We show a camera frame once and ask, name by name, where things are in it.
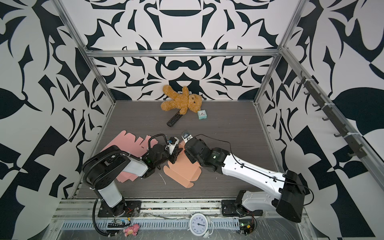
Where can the right circuit board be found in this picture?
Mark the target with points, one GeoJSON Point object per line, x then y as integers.
{"type": "Point", "coordinates": [248, 226]}

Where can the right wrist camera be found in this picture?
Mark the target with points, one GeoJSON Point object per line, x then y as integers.
{"type": "Point", "coordinates": [186, 136]}

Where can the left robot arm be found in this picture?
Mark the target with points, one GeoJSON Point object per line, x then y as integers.
{"type": "Point", "coordinates": [101, 170]}

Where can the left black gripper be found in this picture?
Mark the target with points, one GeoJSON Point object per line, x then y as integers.
{"type": "Point", "coordinates": [174, 154]}

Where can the white round analog clock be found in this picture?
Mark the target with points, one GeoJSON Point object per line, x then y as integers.
{"type": "Point", "coordinates": [201, 225]}

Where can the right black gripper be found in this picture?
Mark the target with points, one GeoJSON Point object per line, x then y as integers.
{"type": "Point", "coordinates": [189, 154]}

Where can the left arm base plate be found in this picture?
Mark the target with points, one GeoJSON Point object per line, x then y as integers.
{"type": "Point", "coordinates": [127, 209]}

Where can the pink flat cardboard box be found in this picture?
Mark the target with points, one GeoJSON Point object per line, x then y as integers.
{"type": "Point", "coordinates": [127, 142]}

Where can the black remote control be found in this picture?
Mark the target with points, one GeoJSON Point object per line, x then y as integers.
{"type": "Point", "coordinates": [174, 119]}

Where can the small pink toy figure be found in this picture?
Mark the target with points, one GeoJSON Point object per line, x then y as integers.
{"type": "Point", "coordinates": [132, 230]}

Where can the brown teddy bear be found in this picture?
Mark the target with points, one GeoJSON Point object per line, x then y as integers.
{"type": "Point", "coordinates": [183, 102]}

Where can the small teal alarm clock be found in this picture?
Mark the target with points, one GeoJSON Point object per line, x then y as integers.
{"type": "Point", "coordinates": [202, 114]}

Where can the wall hook rack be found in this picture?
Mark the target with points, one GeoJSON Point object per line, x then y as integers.
{"type": "Point", "coordinates": [334, 115]}

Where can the salmon cardboard box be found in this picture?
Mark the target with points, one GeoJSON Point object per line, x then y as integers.
{"type": "Point", "coordinates": [183, 171]}

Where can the circuit board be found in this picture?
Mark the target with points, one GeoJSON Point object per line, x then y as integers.
{"type": "Point", "coordinates": [119, 223]}
{"type": "Point", "coordinates": [248, 226]}

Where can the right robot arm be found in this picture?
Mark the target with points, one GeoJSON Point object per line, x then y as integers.
{"type": "Point", "coordinates": [285, 191]}

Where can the left circuit board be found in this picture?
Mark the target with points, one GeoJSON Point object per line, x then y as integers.
{"type": "Point", "coordinates": [119, 223]}

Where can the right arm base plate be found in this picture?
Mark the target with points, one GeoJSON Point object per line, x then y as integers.
{"type": "Point", "coordinates": [229, 208]}

